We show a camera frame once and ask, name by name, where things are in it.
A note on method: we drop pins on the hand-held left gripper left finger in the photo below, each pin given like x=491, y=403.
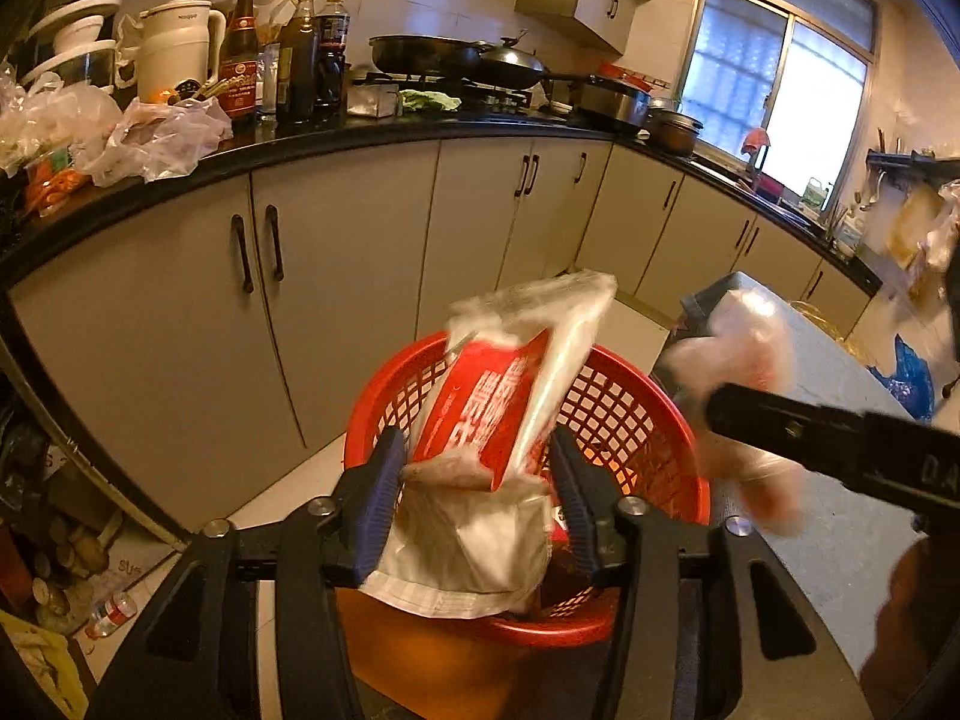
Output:
x=379, y=510

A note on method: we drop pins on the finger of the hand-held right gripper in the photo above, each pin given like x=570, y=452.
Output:
x=787, y=424

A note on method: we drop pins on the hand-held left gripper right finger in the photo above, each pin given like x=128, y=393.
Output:
x=581, y=510

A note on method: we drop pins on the white knotted plastic bag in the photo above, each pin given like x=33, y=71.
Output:
x=742, y=345

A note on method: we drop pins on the red plastic basket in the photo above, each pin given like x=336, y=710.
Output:
x=637, y=435

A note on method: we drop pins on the red translucent snack packet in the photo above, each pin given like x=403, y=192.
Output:
x=480, y=420

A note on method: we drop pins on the person's right forearm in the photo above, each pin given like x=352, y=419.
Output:
x=915, y=615

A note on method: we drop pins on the blue plastic bag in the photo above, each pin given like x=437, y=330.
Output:
x=907, y=379

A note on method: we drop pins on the yellow plastic bag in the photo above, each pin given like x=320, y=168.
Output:
x=825, y=330

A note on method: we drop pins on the orange plastic stool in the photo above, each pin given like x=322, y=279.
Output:
x=420, y=660

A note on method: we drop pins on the green label detergent jug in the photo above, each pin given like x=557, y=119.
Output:
x=811, y=193

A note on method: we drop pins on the hanging plastic bags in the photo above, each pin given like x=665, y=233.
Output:
x=922, y=232

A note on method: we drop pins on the beige kitchen base cabinets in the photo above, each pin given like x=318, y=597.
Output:
x=345, y=277

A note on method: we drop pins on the pink cloth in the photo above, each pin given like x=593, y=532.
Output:
x=756, y=142

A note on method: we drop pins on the plastic water bottle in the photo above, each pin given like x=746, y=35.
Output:
x=111, y=613

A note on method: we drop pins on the brown cooking pot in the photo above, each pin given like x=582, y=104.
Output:
x=675, y=135

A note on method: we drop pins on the kitchen window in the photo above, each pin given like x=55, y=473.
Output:
x=772, y=75

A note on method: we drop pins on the stainless steel pot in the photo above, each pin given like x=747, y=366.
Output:
x=611, y=105

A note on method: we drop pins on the black kitchen countertop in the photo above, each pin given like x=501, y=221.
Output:
x=337, y=139

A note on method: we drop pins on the small metal box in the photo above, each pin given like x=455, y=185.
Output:
x=371, y=101

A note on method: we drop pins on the green leafy vegetable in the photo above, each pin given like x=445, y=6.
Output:
x=427, y=100

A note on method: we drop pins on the crumpled pale plastic bag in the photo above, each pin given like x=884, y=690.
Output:
x=157, y=139

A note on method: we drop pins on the bag of orange carrots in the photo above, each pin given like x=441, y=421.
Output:
x=56, y=184

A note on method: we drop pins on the black frying pan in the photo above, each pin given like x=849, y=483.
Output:
x=420, y=52

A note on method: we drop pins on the dark soy sauce bottle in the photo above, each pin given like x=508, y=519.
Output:
x=332, y=52

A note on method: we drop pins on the small orange fruit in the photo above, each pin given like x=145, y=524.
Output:
x=163, y=96

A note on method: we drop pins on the red label dark bottle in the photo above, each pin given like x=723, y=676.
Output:
x=238, y=60

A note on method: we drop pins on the white electric kettle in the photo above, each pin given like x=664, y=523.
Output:
x=172, y=52

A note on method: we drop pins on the clear plastic bag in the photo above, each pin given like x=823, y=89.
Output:
x=52, y=116

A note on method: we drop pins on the stacked white bowls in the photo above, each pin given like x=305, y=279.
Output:
x=75, y=22

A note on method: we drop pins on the black wall rack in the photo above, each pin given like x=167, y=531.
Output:
x=907, y=163

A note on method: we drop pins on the beige wall cabinet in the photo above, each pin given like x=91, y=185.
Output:
x=585, y=4

